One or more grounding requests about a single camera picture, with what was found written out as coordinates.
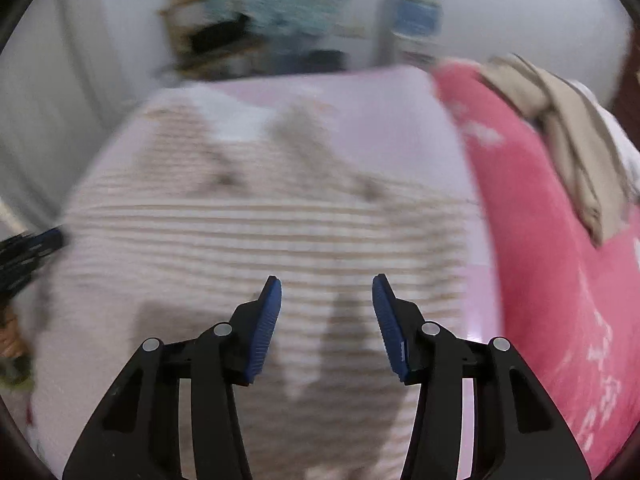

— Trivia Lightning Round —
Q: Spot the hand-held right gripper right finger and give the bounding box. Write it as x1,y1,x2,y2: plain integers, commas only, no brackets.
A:
371,273,593,480

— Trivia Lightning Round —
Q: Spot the white water dispenser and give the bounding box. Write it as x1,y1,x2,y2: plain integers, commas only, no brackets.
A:
377,0,441,68

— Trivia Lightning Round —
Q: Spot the blue water jug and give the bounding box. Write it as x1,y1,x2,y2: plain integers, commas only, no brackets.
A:
392,0,446,36

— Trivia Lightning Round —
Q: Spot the pink floral blanket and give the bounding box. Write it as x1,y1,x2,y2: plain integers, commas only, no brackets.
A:
432,60,640,480

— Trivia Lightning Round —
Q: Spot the white curtain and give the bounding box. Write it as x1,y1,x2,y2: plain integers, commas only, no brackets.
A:
0,0,166,211

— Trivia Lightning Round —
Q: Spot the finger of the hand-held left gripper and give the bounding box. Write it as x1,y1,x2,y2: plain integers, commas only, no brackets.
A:
0,252,48,296
0,227,66,263

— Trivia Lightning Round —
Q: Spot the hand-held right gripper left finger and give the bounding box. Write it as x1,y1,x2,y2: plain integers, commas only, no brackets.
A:
62,275,283,480

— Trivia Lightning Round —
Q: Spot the brown wooden door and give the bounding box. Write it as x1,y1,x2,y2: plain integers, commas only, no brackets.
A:
607,25,640,131

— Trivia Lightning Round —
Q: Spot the beige white houndstooth coat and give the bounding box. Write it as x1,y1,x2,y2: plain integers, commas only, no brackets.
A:
30,87,481,480

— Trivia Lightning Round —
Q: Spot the white garment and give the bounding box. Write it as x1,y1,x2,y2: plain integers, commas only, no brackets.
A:
570,80,640,196

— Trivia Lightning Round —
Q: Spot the black bag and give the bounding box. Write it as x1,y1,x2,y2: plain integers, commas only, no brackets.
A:
190,15,251,53

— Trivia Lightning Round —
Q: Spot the beige garment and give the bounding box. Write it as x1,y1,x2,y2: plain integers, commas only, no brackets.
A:
480,52,633,246

